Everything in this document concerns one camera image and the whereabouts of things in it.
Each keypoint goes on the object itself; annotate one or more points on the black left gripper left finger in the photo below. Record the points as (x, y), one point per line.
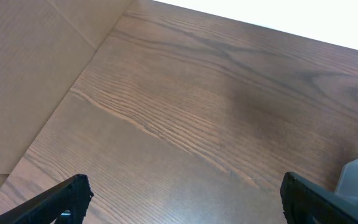
(67, 202)

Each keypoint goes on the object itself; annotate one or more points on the brown cardboard panel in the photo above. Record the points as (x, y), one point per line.
(44, 47)

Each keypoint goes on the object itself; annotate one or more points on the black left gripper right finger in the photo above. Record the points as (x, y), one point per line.
(305, 202)

